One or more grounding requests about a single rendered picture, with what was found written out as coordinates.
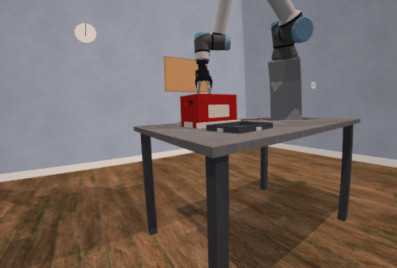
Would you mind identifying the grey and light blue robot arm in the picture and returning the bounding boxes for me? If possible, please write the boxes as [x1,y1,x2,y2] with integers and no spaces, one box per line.
[194,0,314,61]

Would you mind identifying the red crate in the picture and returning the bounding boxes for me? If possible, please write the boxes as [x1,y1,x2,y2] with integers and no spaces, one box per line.
[180,94,237,128]

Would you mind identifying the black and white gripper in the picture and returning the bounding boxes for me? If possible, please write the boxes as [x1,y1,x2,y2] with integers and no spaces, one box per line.
[195,59,212,94]

